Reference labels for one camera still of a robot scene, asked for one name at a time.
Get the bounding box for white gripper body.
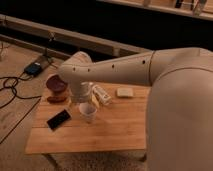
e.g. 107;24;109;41
70;82;92;103

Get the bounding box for white sponge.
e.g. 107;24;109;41
116;88;134;98

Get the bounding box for white plastic bottle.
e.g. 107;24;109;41
93;85;111;105

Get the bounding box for wooden table top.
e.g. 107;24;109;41
25;84;149;154

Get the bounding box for white paper cup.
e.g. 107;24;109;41
79;103;97;123

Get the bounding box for black eraser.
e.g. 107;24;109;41
47;110;71;130

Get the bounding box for black power adapter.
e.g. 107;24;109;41
24;63;42;76

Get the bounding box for black floor cable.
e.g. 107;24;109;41
0;75;43;145

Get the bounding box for brown oval object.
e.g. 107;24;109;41
47;96;66;103

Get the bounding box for long wooden beam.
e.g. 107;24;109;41
0;14;149;57

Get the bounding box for dark red bowl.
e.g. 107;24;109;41
46;74;68;95

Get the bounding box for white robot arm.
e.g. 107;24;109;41
58;48;213;171

